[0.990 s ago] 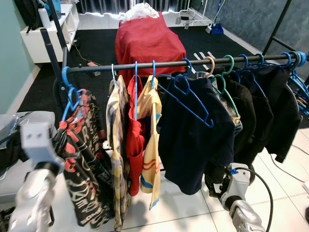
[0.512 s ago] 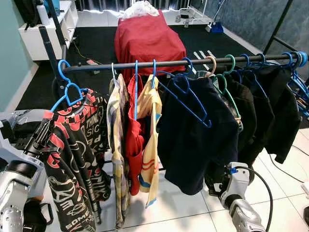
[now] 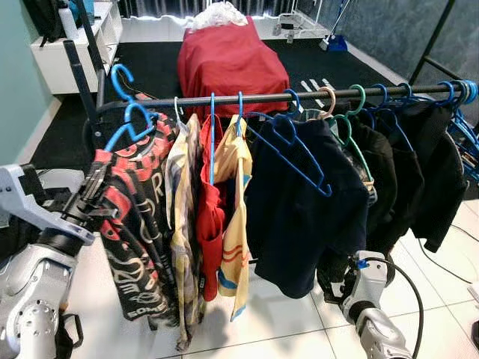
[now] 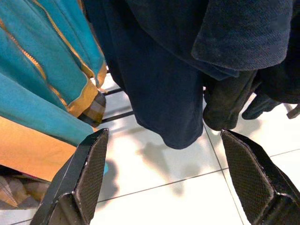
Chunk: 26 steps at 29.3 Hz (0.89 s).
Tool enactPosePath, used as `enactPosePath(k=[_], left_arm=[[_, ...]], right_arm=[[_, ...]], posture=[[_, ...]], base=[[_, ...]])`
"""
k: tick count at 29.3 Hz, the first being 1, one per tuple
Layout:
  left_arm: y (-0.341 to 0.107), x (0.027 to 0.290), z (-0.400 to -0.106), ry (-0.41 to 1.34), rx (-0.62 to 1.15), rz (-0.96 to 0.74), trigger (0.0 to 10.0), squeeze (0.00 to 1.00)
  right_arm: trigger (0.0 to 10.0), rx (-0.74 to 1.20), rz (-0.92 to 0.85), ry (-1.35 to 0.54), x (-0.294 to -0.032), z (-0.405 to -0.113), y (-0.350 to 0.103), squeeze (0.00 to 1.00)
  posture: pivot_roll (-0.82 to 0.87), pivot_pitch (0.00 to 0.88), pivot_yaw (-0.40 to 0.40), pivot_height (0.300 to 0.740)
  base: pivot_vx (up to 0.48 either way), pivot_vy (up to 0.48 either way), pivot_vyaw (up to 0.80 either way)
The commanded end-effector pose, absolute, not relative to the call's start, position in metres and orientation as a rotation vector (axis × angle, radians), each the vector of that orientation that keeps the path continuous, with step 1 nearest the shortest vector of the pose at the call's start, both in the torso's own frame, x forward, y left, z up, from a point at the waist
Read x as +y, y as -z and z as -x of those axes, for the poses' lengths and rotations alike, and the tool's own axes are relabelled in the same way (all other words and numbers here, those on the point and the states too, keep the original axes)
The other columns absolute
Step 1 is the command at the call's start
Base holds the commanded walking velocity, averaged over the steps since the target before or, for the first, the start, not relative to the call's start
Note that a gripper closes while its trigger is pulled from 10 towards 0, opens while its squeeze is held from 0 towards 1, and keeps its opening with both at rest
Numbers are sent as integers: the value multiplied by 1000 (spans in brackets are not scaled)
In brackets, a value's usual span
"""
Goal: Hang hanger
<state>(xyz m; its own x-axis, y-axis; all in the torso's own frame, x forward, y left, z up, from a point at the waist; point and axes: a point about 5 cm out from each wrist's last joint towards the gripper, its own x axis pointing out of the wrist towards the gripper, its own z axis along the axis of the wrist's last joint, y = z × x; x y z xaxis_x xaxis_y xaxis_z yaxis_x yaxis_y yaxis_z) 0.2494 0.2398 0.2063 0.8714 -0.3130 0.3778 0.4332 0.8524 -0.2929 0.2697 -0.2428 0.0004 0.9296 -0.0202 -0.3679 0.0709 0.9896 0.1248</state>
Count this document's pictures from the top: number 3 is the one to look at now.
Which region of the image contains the black red patterned shirt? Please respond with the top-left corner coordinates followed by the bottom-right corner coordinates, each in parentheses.
top-left (90, 112), bottom-right (182, 330)

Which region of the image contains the blue plastic hanger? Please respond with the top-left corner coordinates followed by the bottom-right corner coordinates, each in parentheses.
top-left (207, 93), bottom-right (219, 185)
top-left (442, 79), bottom-right (479, 184)
top-left (237, 91), bottom-right (246, 137)
top-left (103, 64), bottom-right (159, 154)
top-left (245, 88), bottom-right (334, 199)

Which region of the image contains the pink plastic hanger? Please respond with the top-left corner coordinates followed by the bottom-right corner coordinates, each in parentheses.
top-left (318, 86), bottom-right (338, 120)

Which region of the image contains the green plastic hanger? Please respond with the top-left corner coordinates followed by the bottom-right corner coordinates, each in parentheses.
top-left (333, 84), bottom-right (375, 184)

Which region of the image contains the navy blue shirt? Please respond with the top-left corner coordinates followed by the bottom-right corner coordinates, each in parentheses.
top-left (245, 116), bottom-right (369, 300)

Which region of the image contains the beige plaid shirt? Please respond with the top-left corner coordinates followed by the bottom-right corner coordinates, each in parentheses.
top-left (165, 114), bottom-right (207, 352)

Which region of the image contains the black garment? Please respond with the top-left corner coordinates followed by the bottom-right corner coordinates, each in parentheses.
top-left (341, 112), bottom-right (397, 259)
top-left (389, 103), bottom-right (465, 254)

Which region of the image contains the red garment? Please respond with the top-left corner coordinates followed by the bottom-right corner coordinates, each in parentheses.
top-left (196, 112), bottom-right (227, 302)

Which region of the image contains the white shelf unit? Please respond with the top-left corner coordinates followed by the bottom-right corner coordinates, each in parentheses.
top-left (30, 0), bottom-right (123, 94)

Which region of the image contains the yellow striped garment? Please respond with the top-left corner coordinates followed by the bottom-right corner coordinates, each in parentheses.
top-left (213, 114), bottom-right (254, 322)

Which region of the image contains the black bag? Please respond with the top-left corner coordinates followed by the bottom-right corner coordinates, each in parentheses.
top-left (22, 0), bottom-right (70, 42)

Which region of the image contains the red cloth cover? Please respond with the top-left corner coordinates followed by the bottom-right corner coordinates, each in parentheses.
top-left (177, 22), bottom-right (290, 119)

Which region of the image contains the black metal pole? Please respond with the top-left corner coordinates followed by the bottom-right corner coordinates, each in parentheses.
top-left (408, 0), bottom-right (457, 85)

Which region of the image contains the white cloth bundle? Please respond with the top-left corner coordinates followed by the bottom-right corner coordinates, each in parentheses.
top-left (191, 1), bottom-right (249, 31)

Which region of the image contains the white metal drying rack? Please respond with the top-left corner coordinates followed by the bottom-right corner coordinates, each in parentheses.
top-left (273, 0), bottom-right (353, 42)

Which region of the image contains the blue dustpan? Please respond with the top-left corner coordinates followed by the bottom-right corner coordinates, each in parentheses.
top-left (320, 34), bottom-right (349, 53)

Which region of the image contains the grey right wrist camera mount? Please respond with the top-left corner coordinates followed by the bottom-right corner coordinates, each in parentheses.
top-left (343, 251), bottom-right (390, 306)

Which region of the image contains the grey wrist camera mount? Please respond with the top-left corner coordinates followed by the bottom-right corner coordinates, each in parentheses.
top-left (0, 165), bottom-right (94, 244)
top-left (343, 251), bottom-right (390, 306)

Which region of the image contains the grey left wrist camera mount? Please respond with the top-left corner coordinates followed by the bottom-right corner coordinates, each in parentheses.
top-left (0, 165), bottom-right (94, 244)

